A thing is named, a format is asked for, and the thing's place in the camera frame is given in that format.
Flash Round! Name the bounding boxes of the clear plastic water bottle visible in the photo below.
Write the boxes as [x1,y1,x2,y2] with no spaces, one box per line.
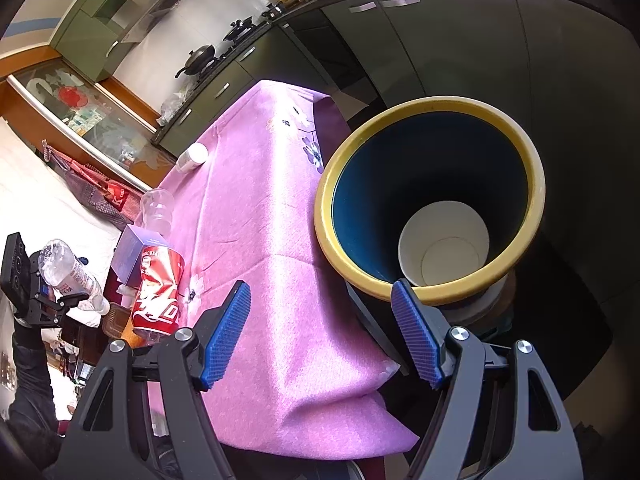
[37,239,111,316]

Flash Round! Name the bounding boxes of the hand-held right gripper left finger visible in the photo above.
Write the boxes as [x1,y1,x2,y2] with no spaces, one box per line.
[42,280,252,480]

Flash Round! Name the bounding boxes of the small white plastic bottle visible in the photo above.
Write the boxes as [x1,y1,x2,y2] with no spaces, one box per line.
[175,143,208,172]

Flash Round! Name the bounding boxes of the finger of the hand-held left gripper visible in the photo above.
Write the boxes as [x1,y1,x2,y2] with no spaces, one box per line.
[31,287,91,328]

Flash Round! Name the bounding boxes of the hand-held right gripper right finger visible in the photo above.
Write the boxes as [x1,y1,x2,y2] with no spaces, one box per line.
[391,279,586,480]

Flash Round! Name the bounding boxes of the black lidded wok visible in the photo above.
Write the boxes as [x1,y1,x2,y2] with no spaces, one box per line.
[175,44,217,78]

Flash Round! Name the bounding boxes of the person's left forearm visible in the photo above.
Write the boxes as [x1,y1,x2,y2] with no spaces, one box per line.
[7,317,63,466]

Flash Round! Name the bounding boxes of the clear plastic cup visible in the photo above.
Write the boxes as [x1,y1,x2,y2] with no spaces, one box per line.
[140,188,174,236]

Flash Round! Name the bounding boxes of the purple cardboard box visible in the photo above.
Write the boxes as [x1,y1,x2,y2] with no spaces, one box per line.
[111,225,166,288]

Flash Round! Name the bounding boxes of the green upper kitchen cabinets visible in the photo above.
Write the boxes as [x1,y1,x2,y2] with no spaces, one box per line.
[50,0,201,83]

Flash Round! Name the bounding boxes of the frosted glass sliding door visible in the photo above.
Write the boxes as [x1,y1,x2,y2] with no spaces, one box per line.
[5,57,181,196]

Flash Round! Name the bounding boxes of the white paper cup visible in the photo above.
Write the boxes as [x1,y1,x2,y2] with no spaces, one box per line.
[398,201,491,288]

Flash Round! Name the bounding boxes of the pink floral tablecloth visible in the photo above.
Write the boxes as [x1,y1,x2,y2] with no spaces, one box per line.
[125,80,421,461]

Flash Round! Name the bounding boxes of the black frying pan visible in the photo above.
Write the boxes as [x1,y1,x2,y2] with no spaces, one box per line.
[222,16,255,43]

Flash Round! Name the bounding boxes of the clear plastic bag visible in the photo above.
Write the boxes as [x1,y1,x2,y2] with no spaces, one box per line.
[157,91,193,127]

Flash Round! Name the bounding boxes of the steel range hood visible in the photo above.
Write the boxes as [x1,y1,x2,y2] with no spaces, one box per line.
[120,0,183,43]

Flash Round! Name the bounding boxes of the red soda can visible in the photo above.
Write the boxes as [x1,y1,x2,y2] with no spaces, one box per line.
[131,246,187,337]

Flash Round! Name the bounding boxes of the yellow-rimmed dark trash bin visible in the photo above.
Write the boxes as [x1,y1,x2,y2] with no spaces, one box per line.
[314,96,547,378]

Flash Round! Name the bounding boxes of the red checked apron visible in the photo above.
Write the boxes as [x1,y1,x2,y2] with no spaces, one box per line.
[42,142,146,226]

